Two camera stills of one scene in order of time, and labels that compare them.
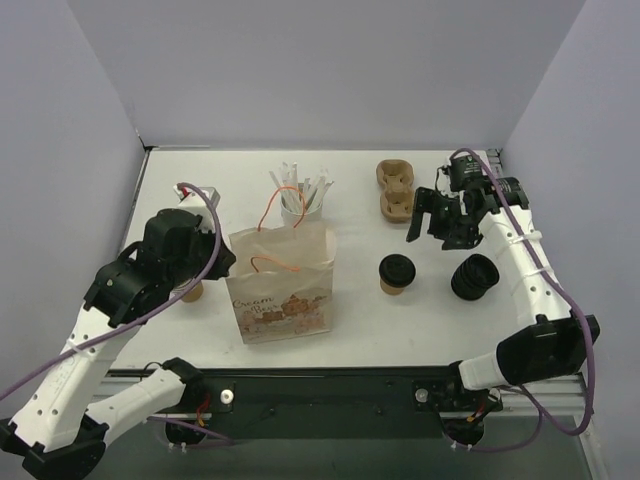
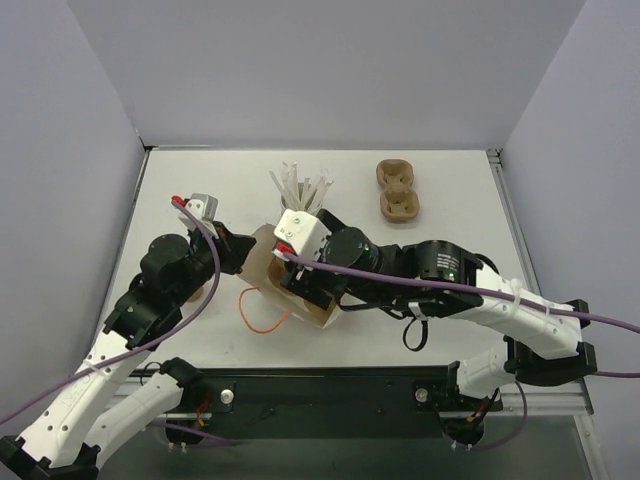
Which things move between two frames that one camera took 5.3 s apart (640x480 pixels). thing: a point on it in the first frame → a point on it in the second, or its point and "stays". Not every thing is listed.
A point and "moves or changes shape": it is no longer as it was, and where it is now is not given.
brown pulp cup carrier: x=396 y=178 stays
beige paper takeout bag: x=281 y=282 moves or changes shape
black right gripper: x=437 y=215 → x=304 y=288
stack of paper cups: x=195 y=293 stays
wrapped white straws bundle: x=297 y=196 stays
